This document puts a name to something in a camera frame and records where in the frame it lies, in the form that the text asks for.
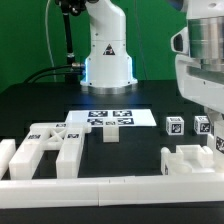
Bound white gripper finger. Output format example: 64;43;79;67
205;107;223;133

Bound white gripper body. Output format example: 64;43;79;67
170;26;224;115

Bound white chair seat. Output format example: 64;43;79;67
161;145;215;175

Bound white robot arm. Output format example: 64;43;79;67
81;0;224;133

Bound white tagged cube right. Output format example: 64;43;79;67
194;116;211;134

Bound white tagged cube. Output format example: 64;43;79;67
194;116;211;134
166;116;184;135

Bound white tagged cube left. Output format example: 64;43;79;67
166;116;184;135

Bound white tagged base sheet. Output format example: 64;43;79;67
66;109;156;127

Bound white U-shaped fence wall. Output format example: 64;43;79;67
0;139;224;209

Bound white chair back frame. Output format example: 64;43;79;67
9;122;92;180

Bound white cable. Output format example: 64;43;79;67
44;0;58;83

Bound black cables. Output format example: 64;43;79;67
22;61;86;84

